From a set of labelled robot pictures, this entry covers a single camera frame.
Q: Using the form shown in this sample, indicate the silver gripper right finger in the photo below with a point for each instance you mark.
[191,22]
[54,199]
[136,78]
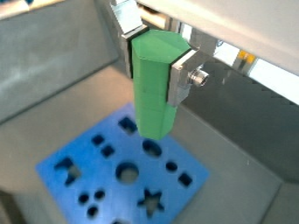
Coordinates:
[186,69]

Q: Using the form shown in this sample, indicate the blue shape sorting board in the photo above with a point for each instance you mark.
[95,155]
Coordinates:
[111,177]

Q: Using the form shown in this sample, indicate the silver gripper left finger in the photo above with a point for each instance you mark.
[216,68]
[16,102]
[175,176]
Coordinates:
[130,26]

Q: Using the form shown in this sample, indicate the green hexagonal prism block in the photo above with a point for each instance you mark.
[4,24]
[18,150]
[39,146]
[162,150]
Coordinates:
[155,50]

